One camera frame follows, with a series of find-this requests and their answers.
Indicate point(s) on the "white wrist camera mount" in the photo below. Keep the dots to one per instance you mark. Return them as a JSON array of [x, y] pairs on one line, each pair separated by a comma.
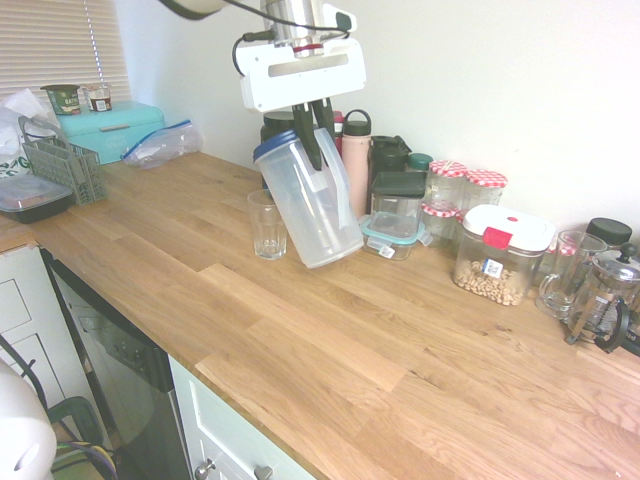
[[340, 17]]

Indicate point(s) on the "cereal container with white lid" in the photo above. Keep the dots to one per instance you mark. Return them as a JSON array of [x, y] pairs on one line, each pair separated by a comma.
[[500, 230]]

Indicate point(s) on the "red water bottle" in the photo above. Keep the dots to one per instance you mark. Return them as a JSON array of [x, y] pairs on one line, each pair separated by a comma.
[[338, 132]]

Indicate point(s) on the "clear glass mug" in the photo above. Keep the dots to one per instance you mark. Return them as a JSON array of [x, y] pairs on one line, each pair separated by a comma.
[[555, 295]]

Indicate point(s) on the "glass French press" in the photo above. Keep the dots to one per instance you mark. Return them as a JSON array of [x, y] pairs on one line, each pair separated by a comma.
[[607, 295]]

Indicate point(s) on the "glass container with teal lid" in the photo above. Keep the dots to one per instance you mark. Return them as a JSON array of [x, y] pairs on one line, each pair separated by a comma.
[[392, 236]]

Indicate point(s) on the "jar with red checkered lid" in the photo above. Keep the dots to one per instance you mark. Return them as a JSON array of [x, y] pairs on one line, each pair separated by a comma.
[[440, 220], [461, 230], [485, 182], [565, 250], [446, 172]]

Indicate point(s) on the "teal bread box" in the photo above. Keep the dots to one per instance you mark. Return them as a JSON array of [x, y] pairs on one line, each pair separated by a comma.
[[115, 127]]

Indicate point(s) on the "clear zip bag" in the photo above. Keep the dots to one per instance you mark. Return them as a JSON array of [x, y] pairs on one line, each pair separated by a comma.
[[165, 145]]

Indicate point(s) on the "clear drinking glass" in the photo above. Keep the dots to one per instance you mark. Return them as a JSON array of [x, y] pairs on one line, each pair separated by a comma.
[[265, 227]]

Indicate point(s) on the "black dishwasher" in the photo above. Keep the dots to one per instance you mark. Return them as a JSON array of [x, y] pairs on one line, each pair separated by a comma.
[[125, 360]]

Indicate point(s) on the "pink water bottle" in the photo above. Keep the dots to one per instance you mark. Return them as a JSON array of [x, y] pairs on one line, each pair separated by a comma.
[[356, 165]]

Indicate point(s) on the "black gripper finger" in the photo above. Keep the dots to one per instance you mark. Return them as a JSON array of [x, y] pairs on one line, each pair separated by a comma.
[[323, 117], [305, 132]]

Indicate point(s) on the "black food container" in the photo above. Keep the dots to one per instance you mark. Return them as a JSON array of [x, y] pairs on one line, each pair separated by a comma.
[[32, 200]]

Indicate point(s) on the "white plastic bag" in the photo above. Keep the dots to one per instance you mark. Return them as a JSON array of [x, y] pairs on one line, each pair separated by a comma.
[[15, 130]]

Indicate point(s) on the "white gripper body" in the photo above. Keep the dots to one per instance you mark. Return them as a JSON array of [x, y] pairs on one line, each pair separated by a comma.
[[305, 80]]

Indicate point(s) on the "clear pitcher with blue lid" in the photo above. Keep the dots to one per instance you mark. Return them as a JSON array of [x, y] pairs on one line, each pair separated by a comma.
[[310, 220]]

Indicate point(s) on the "black shaker bottle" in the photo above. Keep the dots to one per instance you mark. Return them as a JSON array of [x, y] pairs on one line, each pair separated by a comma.
[[387, 155]]

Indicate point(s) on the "brown and white cup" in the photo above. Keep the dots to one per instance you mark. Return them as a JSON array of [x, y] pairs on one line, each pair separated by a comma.
[[97, 97]]

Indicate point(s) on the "white side cabinet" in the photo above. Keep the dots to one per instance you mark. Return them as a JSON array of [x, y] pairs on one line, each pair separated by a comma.
[[25, 310]]

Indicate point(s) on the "round metal cabinet knob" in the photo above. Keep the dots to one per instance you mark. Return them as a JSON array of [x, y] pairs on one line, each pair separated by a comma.
[[263, 472], [205, 469]]

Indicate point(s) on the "black Vega protein tub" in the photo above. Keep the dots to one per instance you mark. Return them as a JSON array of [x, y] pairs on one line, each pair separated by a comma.
[[275, 127]]

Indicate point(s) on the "white window blind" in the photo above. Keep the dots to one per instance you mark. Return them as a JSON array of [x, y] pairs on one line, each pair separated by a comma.
[[50, 45]]

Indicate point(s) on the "green oatmeal cup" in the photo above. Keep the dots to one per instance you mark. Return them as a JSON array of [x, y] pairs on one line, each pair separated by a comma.
[[62, 100]]

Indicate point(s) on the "jar with black lid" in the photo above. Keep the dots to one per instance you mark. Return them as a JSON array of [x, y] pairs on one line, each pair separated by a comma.
[[609, 230]]

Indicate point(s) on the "grey cutlery basket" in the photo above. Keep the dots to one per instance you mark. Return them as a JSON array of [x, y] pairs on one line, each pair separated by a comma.
[[75, 170]]

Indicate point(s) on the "pale cabinet front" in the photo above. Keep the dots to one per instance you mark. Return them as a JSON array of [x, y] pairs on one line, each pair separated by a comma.
[[220, 415]]

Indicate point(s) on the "clear bottle with green lid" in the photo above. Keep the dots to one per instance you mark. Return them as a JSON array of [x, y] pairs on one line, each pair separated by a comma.
[[419, 161]]

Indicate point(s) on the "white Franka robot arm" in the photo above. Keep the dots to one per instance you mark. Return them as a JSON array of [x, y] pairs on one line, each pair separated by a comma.
[[292, 20]]

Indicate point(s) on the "clear container with black lid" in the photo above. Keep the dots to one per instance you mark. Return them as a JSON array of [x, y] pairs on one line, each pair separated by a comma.
[[400, 184]]

